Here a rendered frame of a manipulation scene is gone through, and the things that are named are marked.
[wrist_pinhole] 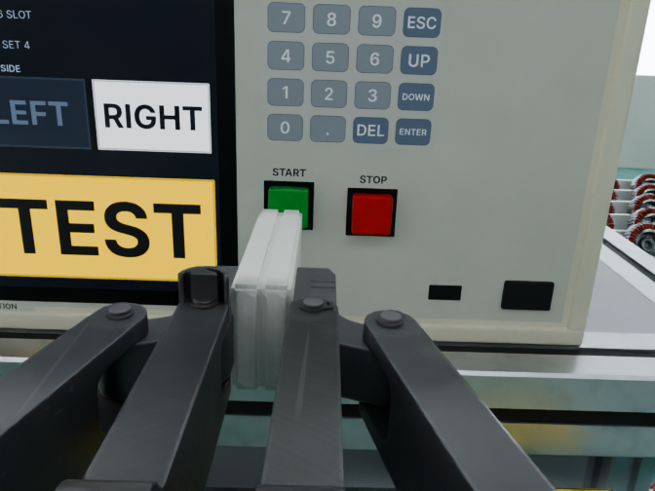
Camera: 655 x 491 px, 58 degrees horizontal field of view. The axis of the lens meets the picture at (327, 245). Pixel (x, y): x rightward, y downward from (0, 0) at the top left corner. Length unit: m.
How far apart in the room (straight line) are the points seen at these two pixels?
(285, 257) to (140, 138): 0.13
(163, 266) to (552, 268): 0.18
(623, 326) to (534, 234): 0.09
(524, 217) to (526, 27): 0.08
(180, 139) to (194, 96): 0.02
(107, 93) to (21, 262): 0.09
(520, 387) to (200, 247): 0.16
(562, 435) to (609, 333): 0.06
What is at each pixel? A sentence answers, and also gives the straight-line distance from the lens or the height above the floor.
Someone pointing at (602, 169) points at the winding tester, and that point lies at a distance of 0.29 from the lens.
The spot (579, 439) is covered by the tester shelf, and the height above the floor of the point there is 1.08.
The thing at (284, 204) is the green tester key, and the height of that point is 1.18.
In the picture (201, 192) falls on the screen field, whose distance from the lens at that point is 0.28.
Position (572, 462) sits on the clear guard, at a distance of 0.33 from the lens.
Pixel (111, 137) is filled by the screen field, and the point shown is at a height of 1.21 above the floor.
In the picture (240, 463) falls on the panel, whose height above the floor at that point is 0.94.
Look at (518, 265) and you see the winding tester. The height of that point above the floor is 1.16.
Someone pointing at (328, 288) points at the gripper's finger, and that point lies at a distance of 0.16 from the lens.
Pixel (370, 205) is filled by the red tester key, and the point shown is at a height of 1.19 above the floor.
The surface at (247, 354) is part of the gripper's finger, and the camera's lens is 0.15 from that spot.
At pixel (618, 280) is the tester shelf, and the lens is 0.42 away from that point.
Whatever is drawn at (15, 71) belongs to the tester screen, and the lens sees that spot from 0.29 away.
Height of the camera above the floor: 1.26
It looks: 19 degrees down
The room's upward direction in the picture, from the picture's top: 2 degrees clockwise
